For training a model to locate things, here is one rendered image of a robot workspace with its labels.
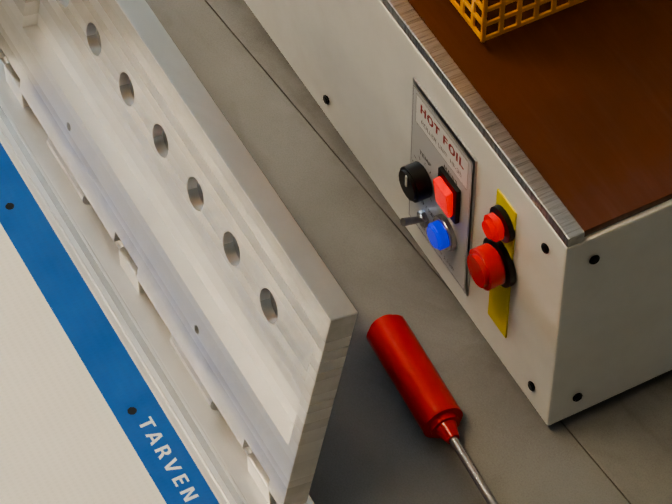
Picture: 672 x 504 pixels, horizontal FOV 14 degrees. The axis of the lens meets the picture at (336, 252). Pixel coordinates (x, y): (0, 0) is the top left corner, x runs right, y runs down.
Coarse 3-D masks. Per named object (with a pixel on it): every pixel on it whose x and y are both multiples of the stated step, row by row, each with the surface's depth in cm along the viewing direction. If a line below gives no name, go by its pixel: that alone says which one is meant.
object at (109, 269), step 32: (0, 64) 187; (0, 96) 185; (0, 128) 183; (32, 128) 183; (32, 160) 181; (64, 192) 179; (64, 224) 177; (96, 224) 178; (96, 256) 176; (128, 256) 174; (96, 288) 174; (128, 288) 174; (128, 320) 172; (160, 320) 173; (160, 352) 171; (160, 384) 169; (192, 384) 169; (192, 416) 168; (192, 448) 166; (224, 448) 166; (224, 480) 165; (256, 480) 164
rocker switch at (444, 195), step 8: (440, 168) 167; (440, 176) 167; (448, 176) 167; (440, 184) 167; (448, 184) 167; (440, 192) 167; (448, 192) 166; (456, 192) 166; (440, 200) 168; (448, 200) 167; (456, 200) 166; (448, 208) 167; (456, 208) 167; (448, 216) 168; (456, 216) 168
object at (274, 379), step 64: (0, 0) 181; (64, 0) 175; (128, 0) 164; (64, 64) 177; (128, 64) 167; (64, 128) 177; (128, 128) 170; (192, 128) 159; (128, 192) 170; (192, 192) 164; (256, 192) 155; (192, 256) 166; (256, 256) 158; (192, 320) 166; (256, 320) 160; (320, 320) 150; (256, 384) 161; (320, 384) 153; (256, 448) 162; (320, 448) 158
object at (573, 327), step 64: (256, 0) 189; (320, 0) 177; (384, 0) 166; (448, 0) 166; (640, 0) 166; (320, 64) 182; (384, 64) 170; (448, 64) 163; (512, 64) 163; (576, 64) 163; (640, 64) 163; (384, 128) 175; (512, 128) 160; (576, 128) 160; (640, 128) 160; (384, 192) 180; (512, 192) 159; (576, 192) 156; (640, 192) 156; (576, 256) 156; (640, 256) 159; (512, 320) 167; (576, 320) 161; (640, 320) 165; (576, 384) 167
